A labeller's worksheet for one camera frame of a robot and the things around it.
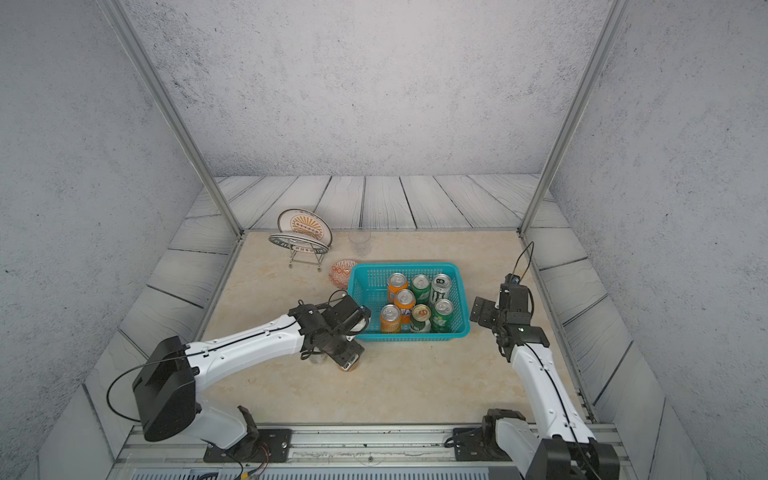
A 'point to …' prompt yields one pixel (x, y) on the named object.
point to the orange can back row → (396, 282)
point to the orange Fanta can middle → (405, 299)
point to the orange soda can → (352, 366)
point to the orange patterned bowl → (339, 273)
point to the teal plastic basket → (369, 285)
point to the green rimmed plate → (299, 243)
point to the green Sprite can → (442, 316)
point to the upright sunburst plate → (300, 222)
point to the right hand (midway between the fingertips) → (496, 307)
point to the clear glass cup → (362, 242)
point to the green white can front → (420, 321)
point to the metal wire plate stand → (306, 253)
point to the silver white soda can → (318, 358)
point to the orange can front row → (390, 319)
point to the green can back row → (421, 286)
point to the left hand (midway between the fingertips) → (354, 353)
